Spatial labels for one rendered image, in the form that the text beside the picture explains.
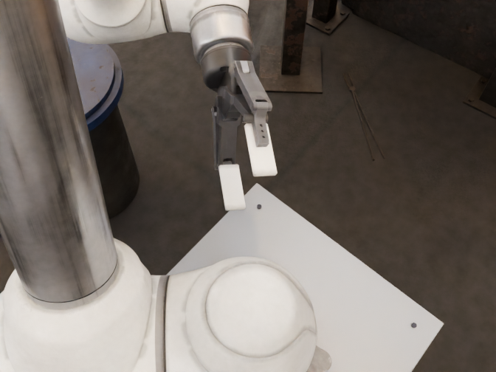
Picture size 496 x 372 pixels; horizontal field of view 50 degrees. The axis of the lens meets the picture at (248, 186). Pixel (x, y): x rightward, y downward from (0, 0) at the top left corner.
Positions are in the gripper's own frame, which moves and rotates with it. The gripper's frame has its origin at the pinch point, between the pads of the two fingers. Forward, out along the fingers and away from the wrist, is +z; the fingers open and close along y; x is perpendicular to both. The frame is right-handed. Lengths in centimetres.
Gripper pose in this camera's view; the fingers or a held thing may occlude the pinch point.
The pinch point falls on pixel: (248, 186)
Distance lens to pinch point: 72.4
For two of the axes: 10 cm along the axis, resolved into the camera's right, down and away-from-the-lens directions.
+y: -2.9, 3.5, 8.9
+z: 1.7, 9.3, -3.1
